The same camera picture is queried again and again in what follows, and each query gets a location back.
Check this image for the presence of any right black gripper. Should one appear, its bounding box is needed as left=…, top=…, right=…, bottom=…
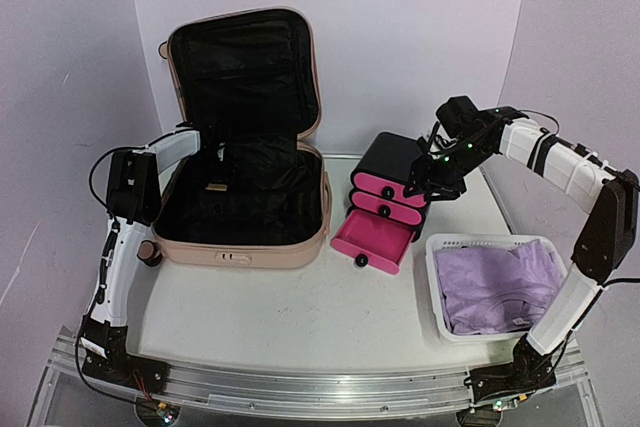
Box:
left=403, top=137, right=493, bottom=202

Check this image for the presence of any white perforated plastic basket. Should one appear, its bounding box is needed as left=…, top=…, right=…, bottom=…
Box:
left=425, top=234, right=567, bottom=344

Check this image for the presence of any pink hard-shell suitcase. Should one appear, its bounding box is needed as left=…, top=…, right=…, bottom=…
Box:
left=166, top=8, right=332, bottom=269

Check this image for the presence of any black pink drawer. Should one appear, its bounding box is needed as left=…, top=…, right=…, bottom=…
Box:
left=330, top=209, right=422, bottom=275

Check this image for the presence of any purple garment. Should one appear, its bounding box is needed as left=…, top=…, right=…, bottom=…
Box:
left=434, top=240, right=564, bottom=336

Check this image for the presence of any tan square compact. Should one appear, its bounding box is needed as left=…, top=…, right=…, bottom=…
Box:
left=205, top=183, right=227, bottom=192

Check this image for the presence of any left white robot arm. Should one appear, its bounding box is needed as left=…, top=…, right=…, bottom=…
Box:
left=78, top=122, right=250, bottom=384

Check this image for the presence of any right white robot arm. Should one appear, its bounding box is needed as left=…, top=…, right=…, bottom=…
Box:
left=404, top=96, right=639, bottom=401

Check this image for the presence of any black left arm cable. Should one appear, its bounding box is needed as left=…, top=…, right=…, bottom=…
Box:
left=88, top=146, right=131, bottom=213

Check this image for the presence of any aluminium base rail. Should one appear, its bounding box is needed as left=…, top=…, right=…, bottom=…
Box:
left=27, top=333, right=597, bottom=425

